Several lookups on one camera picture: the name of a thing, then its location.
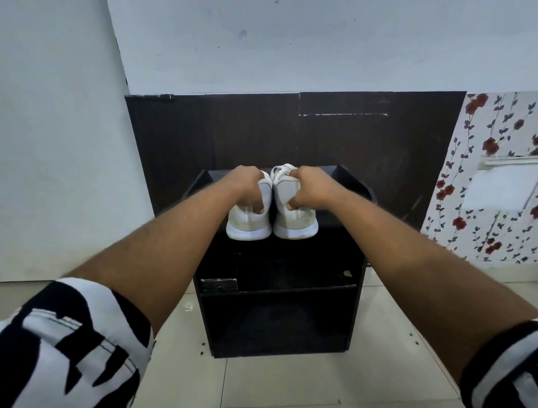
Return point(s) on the grey sneaker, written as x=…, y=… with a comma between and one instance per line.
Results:
x=294, y=227
x=248, y=229

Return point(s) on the black open shelf box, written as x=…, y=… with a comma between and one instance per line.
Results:
x=277, y=319

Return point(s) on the white floral patterned sheet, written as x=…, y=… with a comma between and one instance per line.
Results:
x=483, y=222

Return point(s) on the person's right hand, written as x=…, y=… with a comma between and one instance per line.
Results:
x=313, y=187

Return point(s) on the dark brown wooden cabinet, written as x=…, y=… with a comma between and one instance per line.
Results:
x=210, y=134

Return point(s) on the person's left forearm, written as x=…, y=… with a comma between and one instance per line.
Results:
x=168, y=252

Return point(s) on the person's left hand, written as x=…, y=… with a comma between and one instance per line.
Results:
x=246, y=185

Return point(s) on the zebra striped garment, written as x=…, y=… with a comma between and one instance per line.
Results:
x=63, y=344

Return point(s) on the person's right forearm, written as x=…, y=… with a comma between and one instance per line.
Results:
x=428, y=286

